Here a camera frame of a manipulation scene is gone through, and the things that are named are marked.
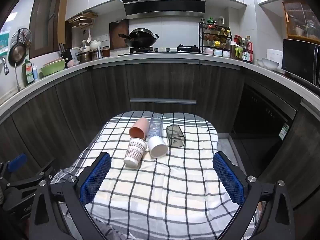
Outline green plastic basin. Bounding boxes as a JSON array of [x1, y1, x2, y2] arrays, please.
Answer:
[[40, 58, 69, 77]]

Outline group of spice jars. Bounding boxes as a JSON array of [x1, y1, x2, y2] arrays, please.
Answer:
[[203, 17, 231, 48]]

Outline black wire spice rack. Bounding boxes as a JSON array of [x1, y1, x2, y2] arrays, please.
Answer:
[[198, 21, 232, 55]]

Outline dark wooden cutting board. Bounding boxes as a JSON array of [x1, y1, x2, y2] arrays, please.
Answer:
[[109, 19, 130, 50]]

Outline metal cooking pot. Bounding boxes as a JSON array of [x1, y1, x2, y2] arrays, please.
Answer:
[[77, 51, 92, 62]]

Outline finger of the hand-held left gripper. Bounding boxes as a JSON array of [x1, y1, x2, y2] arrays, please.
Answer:
[[5, 165, 55, 193], [0, 153, 28, 180]]

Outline brown wooden door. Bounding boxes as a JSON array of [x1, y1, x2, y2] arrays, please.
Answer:
[[28, 0, 70, 59]]

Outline black knife block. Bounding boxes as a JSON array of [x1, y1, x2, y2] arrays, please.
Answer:
[[58, 43, 73, 61]]

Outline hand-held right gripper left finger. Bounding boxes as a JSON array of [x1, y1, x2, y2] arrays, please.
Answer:
[[29, 151, 113, 240]]

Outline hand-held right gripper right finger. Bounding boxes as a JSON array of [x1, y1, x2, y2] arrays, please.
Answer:
[[212, 151, 296, 240]]

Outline dark sauce bottle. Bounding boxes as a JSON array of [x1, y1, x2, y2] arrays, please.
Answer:
[[242, 36, 254, 63]]

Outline patterned paper cup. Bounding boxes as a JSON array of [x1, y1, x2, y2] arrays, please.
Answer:
[[123, 137, 148, 168]]

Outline built-in black dishwasher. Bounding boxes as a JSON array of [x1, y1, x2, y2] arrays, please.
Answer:
[[231, 83, 298, 141]]

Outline gas hob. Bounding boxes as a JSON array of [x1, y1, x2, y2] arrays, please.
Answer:
[[117, 44, 200, 56]]

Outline black microwave oven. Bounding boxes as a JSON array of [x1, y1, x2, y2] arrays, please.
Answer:
[[281, 39, 320, 87]]

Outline pink plastic cup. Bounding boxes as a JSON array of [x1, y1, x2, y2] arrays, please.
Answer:
[[129, 117, 150, 141]]

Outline wooden glass door cabinet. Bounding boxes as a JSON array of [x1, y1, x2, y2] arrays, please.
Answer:
[[282, 0, 320, 42]]

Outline white cup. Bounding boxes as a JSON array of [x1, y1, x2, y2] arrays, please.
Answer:
[[147, 136, 169, 158]]

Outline hanging frying pan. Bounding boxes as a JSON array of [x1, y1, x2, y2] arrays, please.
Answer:
[[8, 28, 33, 68]]

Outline large white bowl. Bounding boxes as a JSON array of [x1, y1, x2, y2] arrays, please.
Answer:
[[262, 58, 280, 70]]

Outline wall rack with boards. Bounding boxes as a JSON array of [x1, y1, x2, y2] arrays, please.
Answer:
[[68, 11, 99, 28]]

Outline black white checked cloth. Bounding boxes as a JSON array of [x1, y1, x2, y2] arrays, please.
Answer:
[[50, 111, 261, 240]]

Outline black wok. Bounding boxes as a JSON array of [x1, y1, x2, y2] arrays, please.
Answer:
[[118, 28, 160, 48]]

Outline grey transparent cup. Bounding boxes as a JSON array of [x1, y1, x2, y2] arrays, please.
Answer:
[[166, 124, 186, 148]]

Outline green dish soap bottle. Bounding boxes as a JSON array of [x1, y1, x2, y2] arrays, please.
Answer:
[[22, 58, 35, 85]]

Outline dark wood lower cabinets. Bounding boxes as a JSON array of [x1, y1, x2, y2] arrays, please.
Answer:
[[0, 62, 320, 212]]

